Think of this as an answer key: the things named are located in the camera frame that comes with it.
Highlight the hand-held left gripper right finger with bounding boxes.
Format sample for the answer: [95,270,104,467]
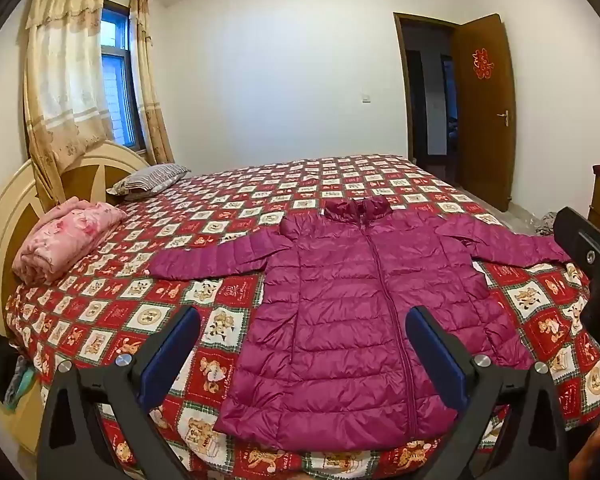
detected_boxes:
[405,306,570,480]

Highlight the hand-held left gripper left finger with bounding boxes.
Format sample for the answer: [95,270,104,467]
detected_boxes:
[36,305,202,480]

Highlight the magenta puffer jacket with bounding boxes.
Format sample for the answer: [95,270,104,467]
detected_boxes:
[147,196,573,452]

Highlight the clothes pile on floor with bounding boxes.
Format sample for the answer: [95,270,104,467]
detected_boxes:
[535,212,561,236]

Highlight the red bear print bedspread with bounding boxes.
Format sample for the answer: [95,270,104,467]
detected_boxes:
[2,154,600,480]

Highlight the pink folded quilt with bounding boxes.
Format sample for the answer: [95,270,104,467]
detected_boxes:
[11,197,129,288]

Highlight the dark bedside clutter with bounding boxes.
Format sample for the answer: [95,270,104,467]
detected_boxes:
[0,337,43,411]

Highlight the striped pillow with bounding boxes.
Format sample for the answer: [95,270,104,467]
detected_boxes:
[106,163,192,196]

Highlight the brown wooden door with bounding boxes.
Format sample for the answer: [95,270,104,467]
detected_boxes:
[450,14,517,212]

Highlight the cream wooden headboard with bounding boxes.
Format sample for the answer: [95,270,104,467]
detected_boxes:
[0,141,153,453]

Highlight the red paper door decoration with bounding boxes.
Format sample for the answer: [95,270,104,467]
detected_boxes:
[471,48,496,82]

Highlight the narrow beige floral curtain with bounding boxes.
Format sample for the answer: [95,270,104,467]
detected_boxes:
[128,0,176,167]

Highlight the window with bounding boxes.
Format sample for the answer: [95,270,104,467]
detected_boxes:
[100,2,148,151]

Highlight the wide beige floral curtain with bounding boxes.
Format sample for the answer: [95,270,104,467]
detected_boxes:
[22,0,116,211]

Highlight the dark wooden door frame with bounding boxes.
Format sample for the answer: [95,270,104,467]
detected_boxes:
[393,12,463,186]

